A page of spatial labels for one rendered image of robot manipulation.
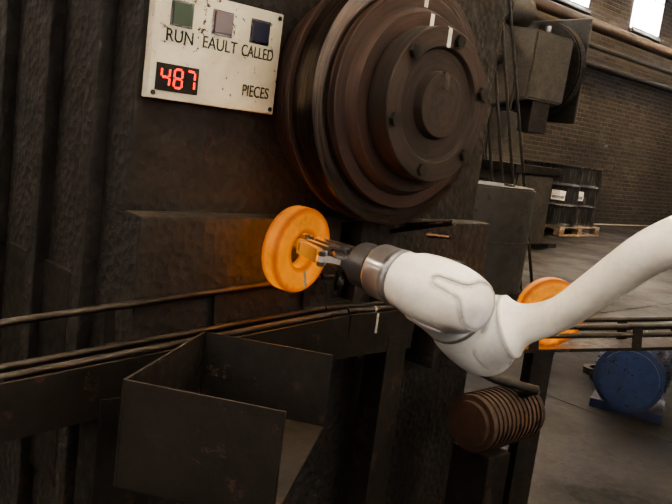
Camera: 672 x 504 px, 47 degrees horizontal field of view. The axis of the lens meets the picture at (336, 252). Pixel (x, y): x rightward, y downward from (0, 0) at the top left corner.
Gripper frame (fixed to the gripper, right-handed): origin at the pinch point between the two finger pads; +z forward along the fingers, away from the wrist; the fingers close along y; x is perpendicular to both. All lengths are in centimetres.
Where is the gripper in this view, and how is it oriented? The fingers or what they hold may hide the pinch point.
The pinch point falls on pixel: (297, 239)
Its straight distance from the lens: 139.8
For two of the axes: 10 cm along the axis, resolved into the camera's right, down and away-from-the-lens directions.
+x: 1.6, -9.7, -1.9
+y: 7.2, -0.2, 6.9
